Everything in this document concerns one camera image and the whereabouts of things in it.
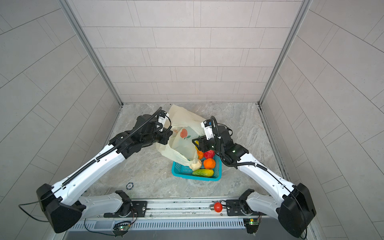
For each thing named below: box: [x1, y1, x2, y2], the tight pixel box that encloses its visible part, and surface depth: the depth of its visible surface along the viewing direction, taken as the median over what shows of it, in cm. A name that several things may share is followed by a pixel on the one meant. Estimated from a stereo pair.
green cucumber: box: [192, 169, 214, 178], surface depth 80 cm
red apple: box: [203, 149, 215, 159], surface depth 85 cm
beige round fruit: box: [190, 159, 202, 171], surface depth 82 cm
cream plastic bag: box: [156, 104, 206, 167], surface depth 77 cm
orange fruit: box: [204, 158, 216, 170], surface depth 82 cm
